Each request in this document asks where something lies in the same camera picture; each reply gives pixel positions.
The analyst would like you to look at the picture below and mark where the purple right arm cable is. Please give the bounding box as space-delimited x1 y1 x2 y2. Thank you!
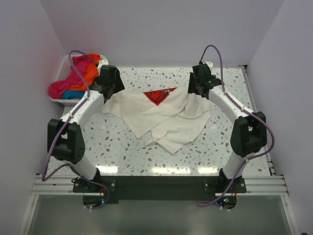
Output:
197 44 276 209

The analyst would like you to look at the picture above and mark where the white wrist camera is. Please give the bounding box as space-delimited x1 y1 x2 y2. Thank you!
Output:
97 59 109 70
203 61 214 71

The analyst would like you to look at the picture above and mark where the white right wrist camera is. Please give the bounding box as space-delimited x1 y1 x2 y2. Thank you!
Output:
203 61 214 71

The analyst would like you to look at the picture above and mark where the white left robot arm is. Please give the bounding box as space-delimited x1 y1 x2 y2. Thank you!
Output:
42 65 125 192

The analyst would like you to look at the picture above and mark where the pink t-shirt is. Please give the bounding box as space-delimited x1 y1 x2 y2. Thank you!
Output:
48 55 94 99

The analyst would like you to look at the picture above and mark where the blue t-shirt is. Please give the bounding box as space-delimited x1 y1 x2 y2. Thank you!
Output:
61 90 85 100

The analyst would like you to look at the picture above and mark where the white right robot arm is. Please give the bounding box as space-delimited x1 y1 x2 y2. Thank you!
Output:
188 64 267 192

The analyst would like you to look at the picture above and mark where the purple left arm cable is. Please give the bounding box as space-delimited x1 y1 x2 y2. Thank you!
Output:
41 50 112 210

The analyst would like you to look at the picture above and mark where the aluminium rail frame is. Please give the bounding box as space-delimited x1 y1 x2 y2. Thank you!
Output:
31 174 289 196

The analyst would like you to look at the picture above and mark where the orange t-shirt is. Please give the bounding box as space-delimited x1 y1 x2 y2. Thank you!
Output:
66 55 99 92

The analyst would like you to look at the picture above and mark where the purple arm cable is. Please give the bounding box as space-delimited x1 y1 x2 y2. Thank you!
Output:
197 44 276 209
41 50 112 210

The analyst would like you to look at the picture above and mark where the white t-shirt red print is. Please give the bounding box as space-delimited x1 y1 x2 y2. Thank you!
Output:
102 87 211 154

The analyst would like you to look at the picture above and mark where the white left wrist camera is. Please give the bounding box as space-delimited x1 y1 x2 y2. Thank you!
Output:
97 59 109 70

